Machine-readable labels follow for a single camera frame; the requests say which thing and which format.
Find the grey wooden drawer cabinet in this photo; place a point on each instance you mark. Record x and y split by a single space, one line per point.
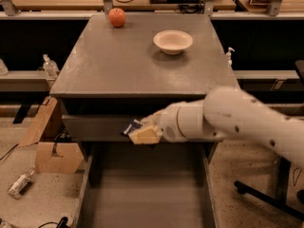
120 71

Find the brown cardboard box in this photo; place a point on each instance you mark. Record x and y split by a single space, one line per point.
51 156

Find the white paper bowl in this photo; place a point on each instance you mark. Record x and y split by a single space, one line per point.
173 42

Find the clear plastic bottle on shelf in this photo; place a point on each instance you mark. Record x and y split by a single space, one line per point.
50 67

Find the white pump dispenser bottle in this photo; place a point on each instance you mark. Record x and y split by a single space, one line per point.
228 54

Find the closed grey top drawer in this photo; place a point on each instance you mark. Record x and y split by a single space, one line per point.
102 128

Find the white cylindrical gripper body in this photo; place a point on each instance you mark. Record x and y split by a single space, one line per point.
168 123

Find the plastic bottle on floor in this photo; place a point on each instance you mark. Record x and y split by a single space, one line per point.
16 189

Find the red apple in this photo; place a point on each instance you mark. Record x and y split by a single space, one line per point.
117 17

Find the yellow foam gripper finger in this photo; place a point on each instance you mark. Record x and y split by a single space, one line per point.
145 135
152 119

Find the black object bottom left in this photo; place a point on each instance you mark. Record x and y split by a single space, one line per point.
61 224

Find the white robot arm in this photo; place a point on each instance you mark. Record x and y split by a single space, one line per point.
225 113

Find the open grey middle drawer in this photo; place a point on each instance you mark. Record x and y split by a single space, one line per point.
139 186

